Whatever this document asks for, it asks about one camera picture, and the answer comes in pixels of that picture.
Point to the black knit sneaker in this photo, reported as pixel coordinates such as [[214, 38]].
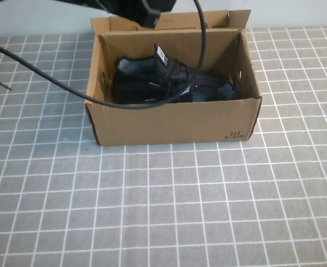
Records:
[[141, 80], [213, 91]]

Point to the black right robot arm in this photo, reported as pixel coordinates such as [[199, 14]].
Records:
[[118, 7]]

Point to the brown cardboard shoe box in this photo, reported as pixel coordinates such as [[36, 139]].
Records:
[[168, 122]]

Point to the grey grid tablecloth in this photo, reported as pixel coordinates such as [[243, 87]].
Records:
[[207, 208]]

